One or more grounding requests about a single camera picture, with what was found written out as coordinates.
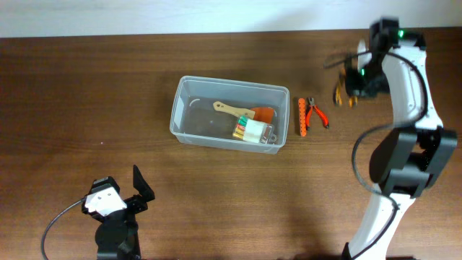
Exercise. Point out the clear plastic container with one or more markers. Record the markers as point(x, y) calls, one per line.
point(196, 120)

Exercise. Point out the red scraper wooden handle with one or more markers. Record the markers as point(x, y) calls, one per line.
point(262, 114)

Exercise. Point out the orange black handled pliers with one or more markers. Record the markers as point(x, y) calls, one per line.
point(339, 88)

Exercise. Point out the orange bit holder strip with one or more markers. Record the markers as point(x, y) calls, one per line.
point(302, 111)

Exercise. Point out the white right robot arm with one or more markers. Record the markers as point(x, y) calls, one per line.
point(412, 156)

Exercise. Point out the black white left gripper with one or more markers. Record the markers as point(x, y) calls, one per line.
point(140, 204)

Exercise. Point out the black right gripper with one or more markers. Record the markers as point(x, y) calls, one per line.
point(353, 90)

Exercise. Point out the clear screwdriver bit case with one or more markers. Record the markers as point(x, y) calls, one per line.
point(249, 130)

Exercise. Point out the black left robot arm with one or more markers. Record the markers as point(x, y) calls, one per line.
point(117, 236)

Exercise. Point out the red handled small cutters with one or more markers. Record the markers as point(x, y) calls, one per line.
point(313, 108)

